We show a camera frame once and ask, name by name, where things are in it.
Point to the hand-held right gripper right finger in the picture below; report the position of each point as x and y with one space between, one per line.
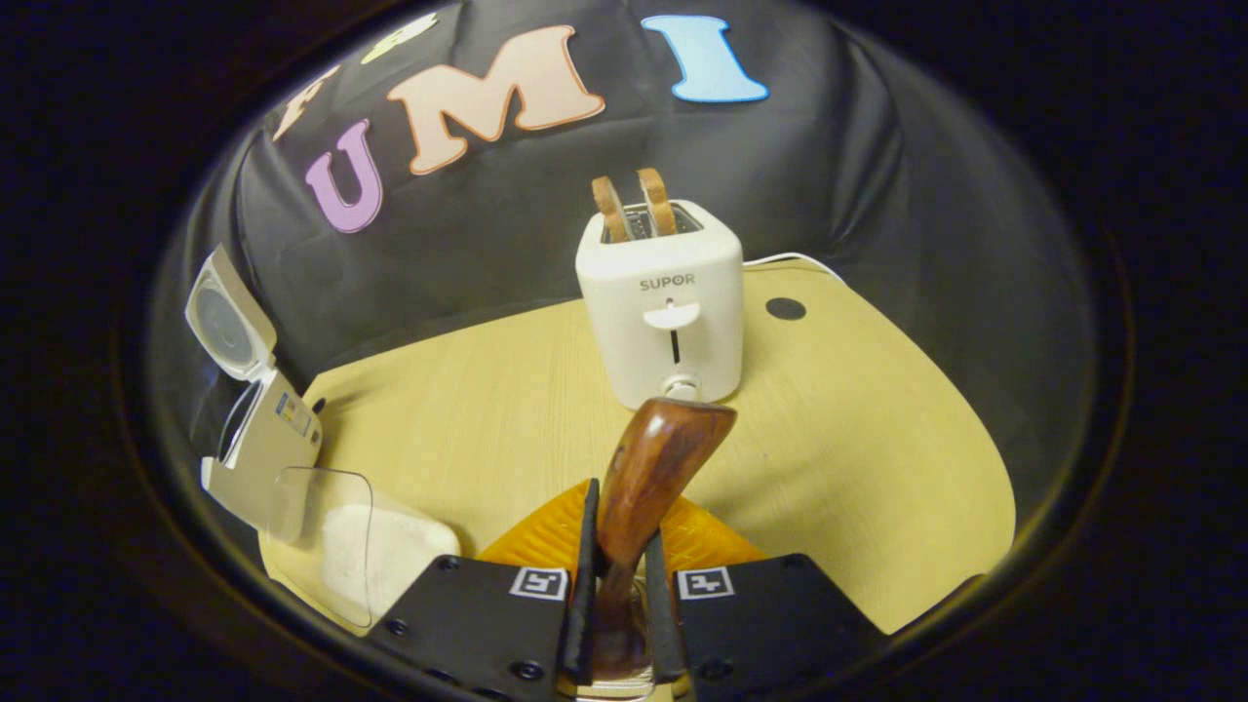
663 604

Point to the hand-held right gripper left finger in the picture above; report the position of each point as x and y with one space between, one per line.
581 585

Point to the brown wooden spoon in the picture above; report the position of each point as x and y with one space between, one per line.
653 458

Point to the white rice heap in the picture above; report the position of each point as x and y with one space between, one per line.
409 556

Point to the white rice cooker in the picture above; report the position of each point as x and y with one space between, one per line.
273 439

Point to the clear plastic rice container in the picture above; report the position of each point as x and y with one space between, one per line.
292 546

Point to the white toaster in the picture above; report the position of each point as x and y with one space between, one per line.
643 331

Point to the black round table grommet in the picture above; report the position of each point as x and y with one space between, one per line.
785 309

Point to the black backdrop cloth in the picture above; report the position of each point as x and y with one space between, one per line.
799 175

